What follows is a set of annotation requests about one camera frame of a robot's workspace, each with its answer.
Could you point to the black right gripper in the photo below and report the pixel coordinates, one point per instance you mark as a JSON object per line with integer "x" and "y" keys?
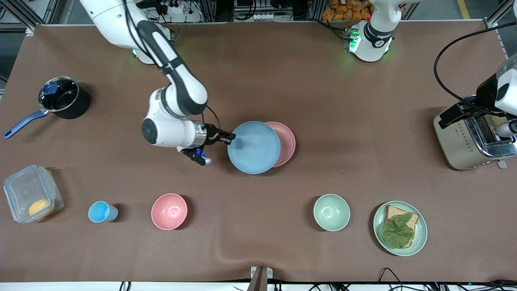
{"x": 212, "y": 135}

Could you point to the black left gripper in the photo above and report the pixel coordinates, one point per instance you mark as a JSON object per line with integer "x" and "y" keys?
{"x": 486, "y": 93}

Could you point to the blue plate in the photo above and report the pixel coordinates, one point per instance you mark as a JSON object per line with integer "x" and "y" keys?
{"x": 254, "y": 147}

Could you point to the pink plate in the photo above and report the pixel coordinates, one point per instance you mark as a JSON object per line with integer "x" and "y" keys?
{"x": 286, "y": 141}

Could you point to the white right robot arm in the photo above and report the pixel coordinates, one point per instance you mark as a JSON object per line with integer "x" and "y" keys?
{"x": 177, "y": 93}

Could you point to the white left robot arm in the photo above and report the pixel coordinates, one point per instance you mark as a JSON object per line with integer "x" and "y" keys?
{"x": 373, "y": 40}

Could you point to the silver toaster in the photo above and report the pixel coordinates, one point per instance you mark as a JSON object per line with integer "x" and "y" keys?
{"x": 460, "y": 145}

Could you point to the toast slice in toaster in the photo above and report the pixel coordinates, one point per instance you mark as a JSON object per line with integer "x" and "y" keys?
{"x": 496, "y": 121}

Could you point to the pink bowl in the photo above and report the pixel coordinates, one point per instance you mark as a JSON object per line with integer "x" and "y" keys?
{"x": 169, "y": 211}

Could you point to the large table mat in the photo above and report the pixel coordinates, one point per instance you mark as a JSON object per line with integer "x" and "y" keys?
{"x": 323, "y": 89}

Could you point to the brown bread slice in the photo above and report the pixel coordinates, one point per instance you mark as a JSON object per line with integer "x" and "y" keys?
{"x": 412, "y": 221}

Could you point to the green plate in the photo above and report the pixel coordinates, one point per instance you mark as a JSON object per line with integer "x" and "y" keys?
{"x": 422, "y": 236}

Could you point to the green bowl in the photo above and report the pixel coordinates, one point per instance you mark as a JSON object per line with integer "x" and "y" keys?
{"x": 331, "y": 212}

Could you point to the green lettuce leaf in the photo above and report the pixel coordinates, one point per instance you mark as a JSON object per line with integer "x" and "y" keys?
{"x": 398, "y": 231}

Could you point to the white power strip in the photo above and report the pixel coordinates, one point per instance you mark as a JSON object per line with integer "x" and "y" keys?
{"x": 177, "y": 10}

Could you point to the metal table clamp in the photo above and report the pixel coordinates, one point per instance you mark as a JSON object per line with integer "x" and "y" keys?
{"x": 261, "y": 277}

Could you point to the blue cup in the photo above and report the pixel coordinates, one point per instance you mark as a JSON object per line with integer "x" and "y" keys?
{"x": 101, "y": 211}

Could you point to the orange snack packets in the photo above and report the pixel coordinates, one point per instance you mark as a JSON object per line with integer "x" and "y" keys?
{"x": 343, "y": 10}

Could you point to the yellow round food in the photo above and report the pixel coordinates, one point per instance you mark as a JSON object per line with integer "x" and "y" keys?
{"x": 41, "y": 208}

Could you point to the clear plastic container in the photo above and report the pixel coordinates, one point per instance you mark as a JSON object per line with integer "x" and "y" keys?
{"x": 24, "y": 190}

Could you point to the aluminium frame rail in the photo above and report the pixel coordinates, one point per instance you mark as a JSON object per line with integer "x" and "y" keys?
{"x": 28, "y": 16}

